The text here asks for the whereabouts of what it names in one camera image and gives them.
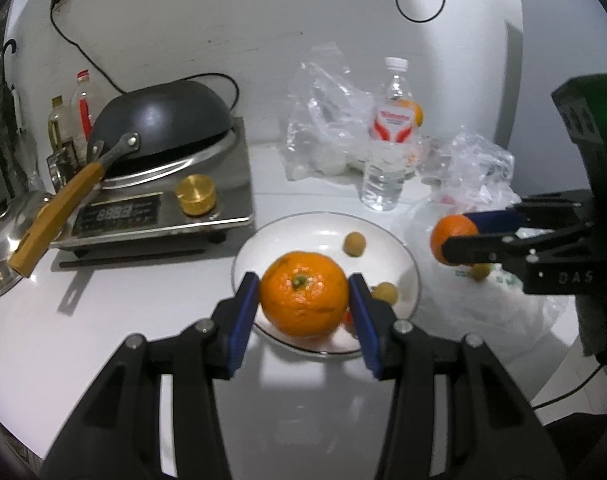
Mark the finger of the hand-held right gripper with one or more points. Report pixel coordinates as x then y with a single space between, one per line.
493 220
483 250

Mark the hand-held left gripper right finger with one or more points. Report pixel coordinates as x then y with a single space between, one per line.
364 325

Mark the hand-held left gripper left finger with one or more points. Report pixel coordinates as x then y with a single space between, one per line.
243 320

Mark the cherry tomato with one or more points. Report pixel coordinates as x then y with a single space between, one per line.
349 317

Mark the mandarin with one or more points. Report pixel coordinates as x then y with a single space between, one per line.
451 235
303 292

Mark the longan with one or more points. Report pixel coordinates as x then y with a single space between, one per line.
479 271
385 292
354 244

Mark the printed plastic bag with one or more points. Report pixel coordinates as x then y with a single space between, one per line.
483 320

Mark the white plate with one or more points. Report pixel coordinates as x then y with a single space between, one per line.
323 230

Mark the crumpled clear plastic bag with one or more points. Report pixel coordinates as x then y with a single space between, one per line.
473 165

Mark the clear water bottle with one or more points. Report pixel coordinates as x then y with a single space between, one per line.
391 150

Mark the gold cooker knob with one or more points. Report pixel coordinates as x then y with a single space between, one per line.
196 194

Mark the steel induction cooker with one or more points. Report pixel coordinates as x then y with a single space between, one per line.
153 210

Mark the black wok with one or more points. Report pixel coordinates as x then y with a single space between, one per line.
168 120

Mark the metal utensil holder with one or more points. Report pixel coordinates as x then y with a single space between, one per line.
61 167

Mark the steel pot lid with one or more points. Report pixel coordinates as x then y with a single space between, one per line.
8 240

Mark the red cap bottle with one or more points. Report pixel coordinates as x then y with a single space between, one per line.
86 110

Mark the oil bottle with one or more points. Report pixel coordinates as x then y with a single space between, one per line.
59 125

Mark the grey vertical pipe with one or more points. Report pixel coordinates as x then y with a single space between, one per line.
1 110

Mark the black hook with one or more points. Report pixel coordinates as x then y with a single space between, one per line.
8 47

